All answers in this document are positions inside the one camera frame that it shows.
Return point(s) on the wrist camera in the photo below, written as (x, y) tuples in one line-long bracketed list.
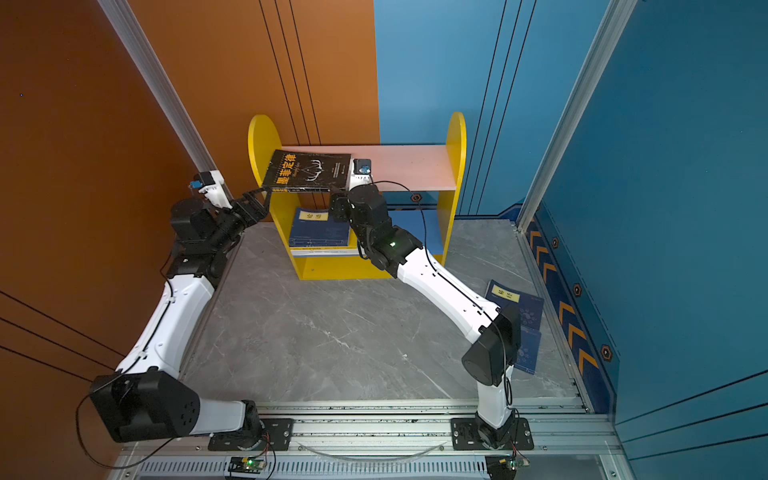
[(360, 173), (212, 186)]

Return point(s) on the left aluminium corner post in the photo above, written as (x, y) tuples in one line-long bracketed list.
[(189, 63)]

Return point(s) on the right green circuit board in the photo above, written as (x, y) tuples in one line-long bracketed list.
[(504, 467)]

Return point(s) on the yellow pink blue bookshelf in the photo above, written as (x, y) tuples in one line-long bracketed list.
[(419, 168)]

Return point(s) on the left green circuit board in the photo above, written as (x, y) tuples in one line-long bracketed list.
[(247, 466)]

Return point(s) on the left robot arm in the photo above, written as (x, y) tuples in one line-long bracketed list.
[(144, 399)]

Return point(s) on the navy book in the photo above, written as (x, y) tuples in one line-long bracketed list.
[(528, 351), (530, 306), (316, 228)]

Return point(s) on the aluminium corner post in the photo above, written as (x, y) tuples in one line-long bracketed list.
[(189, 63), (608, 34)]

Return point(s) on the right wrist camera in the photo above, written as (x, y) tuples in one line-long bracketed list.
[(360, 173)]

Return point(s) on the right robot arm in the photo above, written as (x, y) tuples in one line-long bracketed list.
[(494, 332)]

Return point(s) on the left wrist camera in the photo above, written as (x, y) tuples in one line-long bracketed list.
[(212, 186)]

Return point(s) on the white La Dame book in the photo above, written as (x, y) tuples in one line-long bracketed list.
[(323, 251)]

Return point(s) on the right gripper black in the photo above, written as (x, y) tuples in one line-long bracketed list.
[(340, 204)]

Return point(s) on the black book orange title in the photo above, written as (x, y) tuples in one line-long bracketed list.
[(306, 172)]

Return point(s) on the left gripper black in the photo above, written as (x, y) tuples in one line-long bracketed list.
[(256, 212)]

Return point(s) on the green circuit board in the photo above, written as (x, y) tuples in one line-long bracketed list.
[(504, 467), (247, 466)]

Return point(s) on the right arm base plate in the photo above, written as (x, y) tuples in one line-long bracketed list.
[(474, 434)]

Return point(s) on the aluminium frame rail front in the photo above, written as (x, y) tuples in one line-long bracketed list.
[(398, 439)]

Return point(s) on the right aluminium corner post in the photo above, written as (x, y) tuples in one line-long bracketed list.
[(608, 34)]

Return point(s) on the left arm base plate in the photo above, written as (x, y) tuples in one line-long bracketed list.
[(272, 434)]

